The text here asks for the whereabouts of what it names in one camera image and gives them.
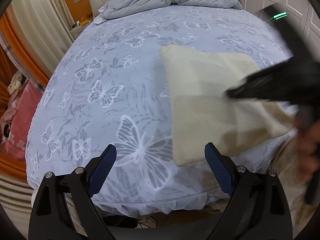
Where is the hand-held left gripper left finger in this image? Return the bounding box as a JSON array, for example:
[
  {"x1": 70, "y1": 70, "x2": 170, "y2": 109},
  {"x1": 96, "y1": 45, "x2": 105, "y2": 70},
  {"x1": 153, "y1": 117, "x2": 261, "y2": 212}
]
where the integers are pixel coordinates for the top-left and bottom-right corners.
[{"x1": 29, "y1": 144, "x2": 117, "y2": 240}]

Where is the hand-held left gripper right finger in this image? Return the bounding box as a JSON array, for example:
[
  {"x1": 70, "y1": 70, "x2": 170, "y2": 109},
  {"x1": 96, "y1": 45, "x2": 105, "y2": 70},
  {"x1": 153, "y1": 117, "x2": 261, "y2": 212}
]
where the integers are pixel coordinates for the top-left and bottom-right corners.
[{"x1": 204, "y1": 142, "x2": 293, "y2": 240}]

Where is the cream knitted cardigan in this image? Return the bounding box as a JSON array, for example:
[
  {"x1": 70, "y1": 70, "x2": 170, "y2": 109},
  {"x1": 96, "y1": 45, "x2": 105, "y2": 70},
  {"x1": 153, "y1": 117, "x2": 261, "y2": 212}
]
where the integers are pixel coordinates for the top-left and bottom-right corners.
[{"x1": 159, "y1": 44, "x2": 298, "y2": 167}]

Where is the person's right hand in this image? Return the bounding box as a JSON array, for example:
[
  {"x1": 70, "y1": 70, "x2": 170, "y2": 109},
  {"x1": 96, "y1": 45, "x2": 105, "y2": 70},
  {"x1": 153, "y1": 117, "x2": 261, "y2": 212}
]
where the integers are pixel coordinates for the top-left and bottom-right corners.
[{"x1": 294, "y1": 119, "x2": 320, "y2": 178}]

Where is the beige cloth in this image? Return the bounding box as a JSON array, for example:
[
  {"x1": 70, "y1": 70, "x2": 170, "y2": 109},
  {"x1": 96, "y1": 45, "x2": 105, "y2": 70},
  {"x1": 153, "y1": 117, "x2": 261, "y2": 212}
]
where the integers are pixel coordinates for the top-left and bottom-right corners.
[{"x1": 260, "y1": 101, "x2": 299, "y2": 137}]

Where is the bed with butterfly sheet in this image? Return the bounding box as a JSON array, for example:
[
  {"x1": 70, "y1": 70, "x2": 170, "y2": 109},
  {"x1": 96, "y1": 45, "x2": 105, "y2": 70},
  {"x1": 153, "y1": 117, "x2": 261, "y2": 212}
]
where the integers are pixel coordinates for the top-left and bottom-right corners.
[{"x1": 25, "y1": 4, "x2": 304, "y2": 218}]

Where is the beige fleece garment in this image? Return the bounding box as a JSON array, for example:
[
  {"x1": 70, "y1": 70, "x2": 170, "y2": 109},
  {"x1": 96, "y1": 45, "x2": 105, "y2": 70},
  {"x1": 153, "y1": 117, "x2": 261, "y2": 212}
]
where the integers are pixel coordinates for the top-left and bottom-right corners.
[{"x1": 269, "y1": 134, "x2": 320, "y2": 233}]

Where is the pink cushion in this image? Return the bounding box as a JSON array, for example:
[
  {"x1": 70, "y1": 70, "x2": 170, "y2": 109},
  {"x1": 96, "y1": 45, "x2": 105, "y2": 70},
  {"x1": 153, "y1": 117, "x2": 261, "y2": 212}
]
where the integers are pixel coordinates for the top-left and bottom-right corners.
[{"x1": 0, "y1": 81, "x2": 44, "y2": 160}]

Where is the cream plush item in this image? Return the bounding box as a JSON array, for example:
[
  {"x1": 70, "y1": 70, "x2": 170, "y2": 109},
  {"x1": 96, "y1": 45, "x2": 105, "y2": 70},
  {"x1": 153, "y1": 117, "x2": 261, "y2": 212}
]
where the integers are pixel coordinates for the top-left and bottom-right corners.
[{"x1": 7, "y1": 70, "x2": 28, "y2": 95}]

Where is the white nightstand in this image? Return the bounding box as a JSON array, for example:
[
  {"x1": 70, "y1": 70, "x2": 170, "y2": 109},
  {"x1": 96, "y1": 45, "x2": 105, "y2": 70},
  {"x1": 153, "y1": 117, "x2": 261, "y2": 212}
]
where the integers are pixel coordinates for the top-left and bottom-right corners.
[{"x1": 69, "y1": 22, "x2": 88, "y2": 40}]

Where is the grey duvet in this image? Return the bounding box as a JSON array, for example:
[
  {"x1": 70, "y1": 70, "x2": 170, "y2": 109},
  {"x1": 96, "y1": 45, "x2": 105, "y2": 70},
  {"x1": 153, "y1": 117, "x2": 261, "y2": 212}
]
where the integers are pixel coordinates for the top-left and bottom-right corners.
[{"x1": 96, "y1": 0, "x2": 242, "y2": 25}]

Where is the orange curtain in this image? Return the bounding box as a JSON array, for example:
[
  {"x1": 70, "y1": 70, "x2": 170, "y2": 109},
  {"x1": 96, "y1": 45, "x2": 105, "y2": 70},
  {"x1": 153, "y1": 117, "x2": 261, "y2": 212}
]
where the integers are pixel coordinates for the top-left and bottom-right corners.
[{"x1": 0, "y1": 12, "x2": 50, "y2": 88}]

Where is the cream curtain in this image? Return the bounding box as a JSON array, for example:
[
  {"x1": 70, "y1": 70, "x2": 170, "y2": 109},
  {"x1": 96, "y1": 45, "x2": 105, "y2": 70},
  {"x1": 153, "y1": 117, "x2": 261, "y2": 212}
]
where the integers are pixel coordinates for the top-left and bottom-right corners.
[{"x1": 6, "y1": 0, "x2": 75, "y2": 80}]

